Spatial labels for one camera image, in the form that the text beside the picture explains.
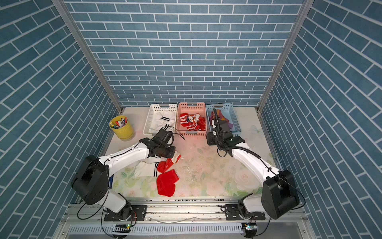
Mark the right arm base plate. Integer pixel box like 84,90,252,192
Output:
220,204,266,221

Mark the blue plastic basket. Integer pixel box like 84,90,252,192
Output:
206,103,241,136

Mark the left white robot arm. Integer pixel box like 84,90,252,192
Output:
71,128,176,221

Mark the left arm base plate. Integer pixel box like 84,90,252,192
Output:
103,205,147,223

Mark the red santa sock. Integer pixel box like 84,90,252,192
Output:
180,113,206,131
156,158,179,197

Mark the white plastic basket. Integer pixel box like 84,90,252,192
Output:
143,104,178,138

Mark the aluminium front rail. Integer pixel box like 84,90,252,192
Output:
54,198,315,239

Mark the yellow pen cup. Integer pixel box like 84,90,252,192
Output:
109,116,134,140

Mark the purple striped sock front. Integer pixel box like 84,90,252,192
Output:
209,109,234,130

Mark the pink plastic basket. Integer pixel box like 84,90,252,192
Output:
177,102,207,137

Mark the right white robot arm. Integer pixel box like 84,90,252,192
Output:
207,109,300,220

